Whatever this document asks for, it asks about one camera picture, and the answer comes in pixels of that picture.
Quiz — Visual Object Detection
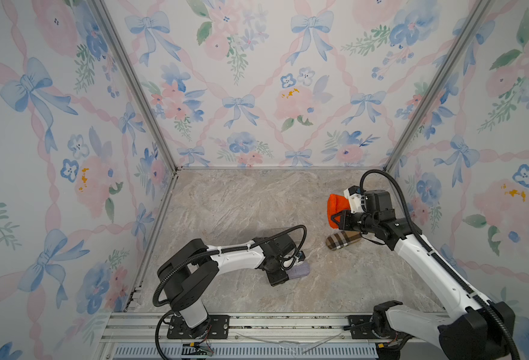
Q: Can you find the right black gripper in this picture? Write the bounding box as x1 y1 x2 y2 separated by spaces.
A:
331 208 377 235

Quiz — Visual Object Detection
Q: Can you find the purple eyeglass case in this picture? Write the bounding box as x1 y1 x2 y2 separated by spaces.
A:
286 262 310 280

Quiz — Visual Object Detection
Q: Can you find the orange microfiber cloth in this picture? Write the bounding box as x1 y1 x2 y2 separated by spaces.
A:
327 194 350 229

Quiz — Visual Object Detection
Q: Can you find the plaid eyeglass case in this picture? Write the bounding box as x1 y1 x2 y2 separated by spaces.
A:
325 231 363 251

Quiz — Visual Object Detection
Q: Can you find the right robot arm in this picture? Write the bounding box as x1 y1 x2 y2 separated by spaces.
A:
327 186 520 359

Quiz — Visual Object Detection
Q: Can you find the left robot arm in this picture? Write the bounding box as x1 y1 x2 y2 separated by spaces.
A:
152 226 310 337

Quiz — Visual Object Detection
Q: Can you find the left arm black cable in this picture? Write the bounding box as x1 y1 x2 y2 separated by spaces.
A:
151 223 308 308

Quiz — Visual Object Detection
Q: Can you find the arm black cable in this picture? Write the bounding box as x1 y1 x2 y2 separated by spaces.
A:
358 169 521 360
151 223 308 308

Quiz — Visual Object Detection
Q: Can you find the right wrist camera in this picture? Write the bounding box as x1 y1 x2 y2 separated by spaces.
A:
343 185 366 214

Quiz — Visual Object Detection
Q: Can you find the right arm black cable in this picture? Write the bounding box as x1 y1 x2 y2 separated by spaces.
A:
358 169 521 360

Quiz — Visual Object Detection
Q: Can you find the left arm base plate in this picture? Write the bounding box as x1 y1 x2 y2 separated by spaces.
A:
166 314 230 340

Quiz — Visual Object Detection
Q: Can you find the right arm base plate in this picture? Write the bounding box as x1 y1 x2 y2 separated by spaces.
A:
343 315 400 341

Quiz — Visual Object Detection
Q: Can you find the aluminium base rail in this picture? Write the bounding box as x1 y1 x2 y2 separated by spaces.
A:
94 313 404 359

